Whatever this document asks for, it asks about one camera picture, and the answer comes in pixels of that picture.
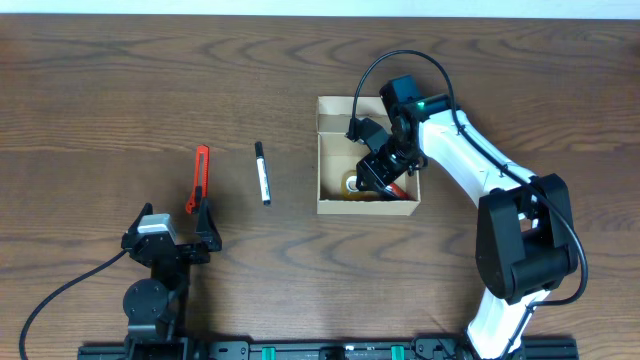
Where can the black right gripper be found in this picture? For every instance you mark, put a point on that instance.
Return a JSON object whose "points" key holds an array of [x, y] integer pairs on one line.
{"points": [[375, 170]]}

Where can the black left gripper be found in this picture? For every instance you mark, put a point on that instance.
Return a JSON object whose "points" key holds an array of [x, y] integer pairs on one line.
{"points": [[181, 251]]}

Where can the red black stapler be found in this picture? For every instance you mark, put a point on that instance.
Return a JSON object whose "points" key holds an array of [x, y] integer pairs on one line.
{"points": [[393, 192]]}

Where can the yellow tape roll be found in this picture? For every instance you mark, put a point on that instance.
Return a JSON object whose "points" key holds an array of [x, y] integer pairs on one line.
{"points": [[350, 191]]}

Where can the cardboard box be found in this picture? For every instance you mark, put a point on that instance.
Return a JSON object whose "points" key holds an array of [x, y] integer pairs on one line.
{"points": [[337, 159]]}

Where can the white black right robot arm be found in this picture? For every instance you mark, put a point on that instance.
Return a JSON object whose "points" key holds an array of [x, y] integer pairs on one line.
{"points": [[525, 241]]}

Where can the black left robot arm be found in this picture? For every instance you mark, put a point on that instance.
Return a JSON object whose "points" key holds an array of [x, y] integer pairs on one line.
{"points": [[156, 306]]}

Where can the red utility knife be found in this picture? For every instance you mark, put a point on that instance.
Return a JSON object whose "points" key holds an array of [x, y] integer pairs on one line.
{"points": [[200, 182]]}

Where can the black capped white marker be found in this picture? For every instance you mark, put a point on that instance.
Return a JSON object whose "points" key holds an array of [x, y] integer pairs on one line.
{"points": [[262, 174]]}

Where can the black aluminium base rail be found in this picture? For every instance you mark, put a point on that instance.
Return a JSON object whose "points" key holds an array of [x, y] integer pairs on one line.
{"points": [[421, 348]]}

